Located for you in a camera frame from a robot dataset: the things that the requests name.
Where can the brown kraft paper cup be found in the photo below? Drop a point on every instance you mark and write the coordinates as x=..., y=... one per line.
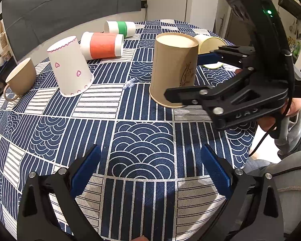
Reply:
x=174, y=65

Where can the white cup orange band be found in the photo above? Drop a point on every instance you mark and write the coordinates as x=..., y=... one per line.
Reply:
x=101, y=45

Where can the grey cloth covered television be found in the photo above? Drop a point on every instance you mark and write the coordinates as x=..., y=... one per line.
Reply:
x=29, y=23

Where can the crumpled clear plastic scrap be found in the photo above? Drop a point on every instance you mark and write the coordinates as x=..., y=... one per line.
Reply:
x=129, y=84

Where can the white cup green band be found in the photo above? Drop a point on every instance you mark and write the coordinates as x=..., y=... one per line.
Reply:
x=126, y=28

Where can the grey sleeved right forearm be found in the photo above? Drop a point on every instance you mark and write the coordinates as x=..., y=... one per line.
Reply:
x=291, y=143

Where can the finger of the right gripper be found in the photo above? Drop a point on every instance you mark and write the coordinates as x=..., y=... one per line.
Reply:
x=204, y=95
x=232, y=55

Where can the beige ceramic mug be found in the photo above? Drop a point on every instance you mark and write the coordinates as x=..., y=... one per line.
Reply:
x=21, y=79

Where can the blue white patterned tablecloth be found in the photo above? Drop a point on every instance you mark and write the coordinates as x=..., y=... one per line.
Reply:
x=150, y=180

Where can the white cup pink hearts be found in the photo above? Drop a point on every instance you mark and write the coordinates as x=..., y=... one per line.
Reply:
x=70, y=68

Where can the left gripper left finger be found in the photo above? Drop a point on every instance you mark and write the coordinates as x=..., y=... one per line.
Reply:
x=36, y=217

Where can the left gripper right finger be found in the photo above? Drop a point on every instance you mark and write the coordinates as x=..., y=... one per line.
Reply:
x=252, y=208

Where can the yellow rimmed white paper cup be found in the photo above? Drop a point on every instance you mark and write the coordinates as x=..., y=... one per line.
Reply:
x=207, y=44

